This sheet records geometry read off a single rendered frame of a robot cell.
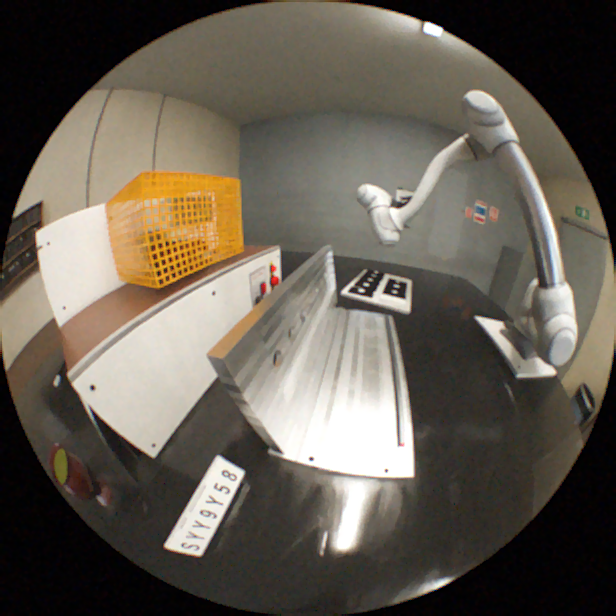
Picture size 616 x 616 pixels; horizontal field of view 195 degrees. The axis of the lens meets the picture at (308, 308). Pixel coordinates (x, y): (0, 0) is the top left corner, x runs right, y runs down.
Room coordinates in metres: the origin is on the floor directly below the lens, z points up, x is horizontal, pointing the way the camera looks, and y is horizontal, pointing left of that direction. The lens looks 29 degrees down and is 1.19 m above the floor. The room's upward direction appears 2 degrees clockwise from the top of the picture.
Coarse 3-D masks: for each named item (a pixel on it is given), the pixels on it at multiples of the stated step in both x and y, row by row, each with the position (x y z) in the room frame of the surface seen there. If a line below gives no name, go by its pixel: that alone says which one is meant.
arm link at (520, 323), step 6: (534, 282) 0.30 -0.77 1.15; (528, 288) 0.32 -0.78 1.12; (528, 294) 0.31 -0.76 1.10; (528, 300) 0.29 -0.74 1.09; (522, 306) 0.31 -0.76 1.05; (528, 306) 0.27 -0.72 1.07; (522, 312) 0.30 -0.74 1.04; (528, 312) 0.26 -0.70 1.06; (516, 318) 0.32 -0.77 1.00; (522, 318) 0.28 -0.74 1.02; (516, 324) 0.30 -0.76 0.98; (522, 324) 0.27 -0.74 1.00; (522, 330) 0.26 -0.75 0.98; (528, 336) 0.23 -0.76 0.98
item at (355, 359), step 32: (352, 320) 0.42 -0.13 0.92; (384, 320) 0.42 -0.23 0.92; (352, 352) 0.29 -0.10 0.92; (384, 352) 0.29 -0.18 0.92; (320, 384) 0.20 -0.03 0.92; (352, 384) 0.20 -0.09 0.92; (384, 384) 0.20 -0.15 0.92; (320, 416) 0.14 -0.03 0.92; (352, 416) 0.13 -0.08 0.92; (384, 416) 0.13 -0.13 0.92; (288, 448) 0.08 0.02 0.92; (320, 448) 0.08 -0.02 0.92; (352, 448) 0.08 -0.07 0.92; (384, 448) 0.07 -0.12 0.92
